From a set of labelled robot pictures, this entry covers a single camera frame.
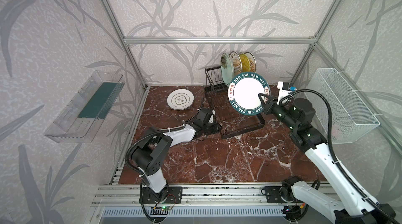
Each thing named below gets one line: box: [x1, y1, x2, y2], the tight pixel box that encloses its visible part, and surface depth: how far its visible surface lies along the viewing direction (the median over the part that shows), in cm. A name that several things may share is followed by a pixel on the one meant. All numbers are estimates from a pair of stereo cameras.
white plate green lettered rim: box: [227, 71, 272, 116], surface depth 71 cm
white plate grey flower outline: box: [166, 88, 195, 111], surface depth 114 cm
